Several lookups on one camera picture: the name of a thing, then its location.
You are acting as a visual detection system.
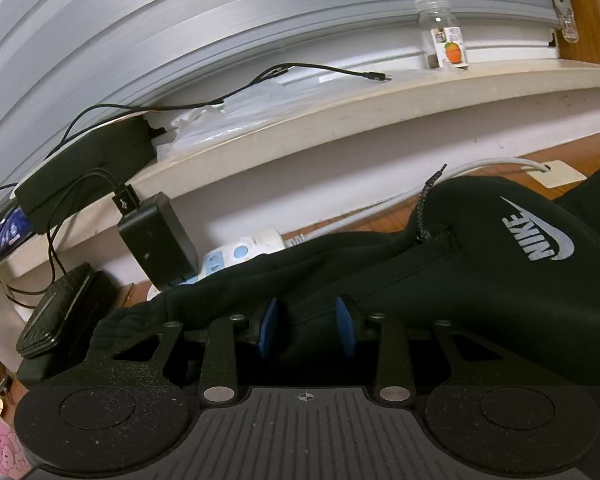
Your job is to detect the white power cable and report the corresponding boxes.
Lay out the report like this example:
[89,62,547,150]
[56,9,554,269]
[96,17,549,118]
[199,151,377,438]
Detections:
[280,157,552,241]

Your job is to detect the clear plastic bag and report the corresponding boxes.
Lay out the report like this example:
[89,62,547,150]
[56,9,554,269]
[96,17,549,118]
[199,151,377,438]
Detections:
[145,67,469,161]

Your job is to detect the black charger cube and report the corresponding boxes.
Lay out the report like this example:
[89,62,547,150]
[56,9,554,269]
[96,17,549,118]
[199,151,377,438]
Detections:
[117,191,200,292]

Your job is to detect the window blind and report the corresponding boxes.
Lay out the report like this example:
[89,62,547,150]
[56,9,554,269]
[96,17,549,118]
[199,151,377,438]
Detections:
[0,0,562,231]

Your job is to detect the pink white tissue pack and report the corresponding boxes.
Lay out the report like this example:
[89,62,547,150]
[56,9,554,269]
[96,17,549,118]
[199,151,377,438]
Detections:
[0,402,34,480]

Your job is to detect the black box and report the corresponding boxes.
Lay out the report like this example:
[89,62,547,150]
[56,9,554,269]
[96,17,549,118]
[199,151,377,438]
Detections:
[16,270,134,390]

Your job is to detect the glass jar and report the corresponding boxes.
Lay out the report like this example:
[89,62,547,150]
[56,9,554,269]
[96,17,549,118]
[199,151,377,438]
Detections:
[414,0,472,70]

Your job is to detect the black charger cable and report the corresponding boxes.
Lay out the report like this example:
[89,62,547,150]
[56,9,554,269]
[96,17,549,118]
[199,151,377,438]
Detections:
[0,169,141,311]

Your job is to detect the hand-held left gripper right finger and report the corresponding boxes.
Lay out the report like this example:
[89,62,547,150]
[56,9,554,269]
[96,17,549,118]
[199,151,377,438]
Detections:
[335,296,531,404]

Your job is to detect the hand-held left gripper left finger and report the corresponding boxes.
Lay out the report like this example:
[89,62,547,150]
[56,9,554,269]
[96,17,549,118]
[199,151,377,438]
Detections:
[87,296,281,406]

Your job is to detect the stone window sill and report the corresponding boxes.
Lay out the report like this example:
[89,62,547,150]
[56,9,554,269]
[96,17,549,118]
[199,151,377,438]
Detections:
[0,57,600,283]

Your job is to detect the black power adapter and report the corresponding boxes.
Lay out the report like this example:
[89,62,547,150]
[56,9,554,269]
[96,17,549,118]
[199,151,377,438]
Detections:
[13,115,156,235]

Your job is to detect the blue packet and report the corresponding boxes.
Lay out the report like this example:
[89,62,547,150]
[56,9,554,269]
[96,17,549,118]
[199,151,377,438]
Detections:
[0,207,34,261]

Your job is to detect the black sweatpants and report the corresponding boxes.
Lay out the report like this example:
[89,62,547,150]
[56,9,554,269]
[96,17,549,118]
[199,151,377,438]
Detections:
[87,162,600,387]

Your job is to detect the beige cable grommet plate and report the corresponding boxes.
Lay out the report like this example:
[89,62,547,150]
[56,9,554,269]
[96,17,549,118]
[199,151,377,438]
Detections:
[524,159,587,190]

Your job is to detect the clear blind cord clip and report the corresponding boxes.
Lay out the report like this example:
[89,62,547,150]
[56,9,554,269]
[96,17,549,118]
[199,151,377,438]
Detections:
[553,0,580,45]

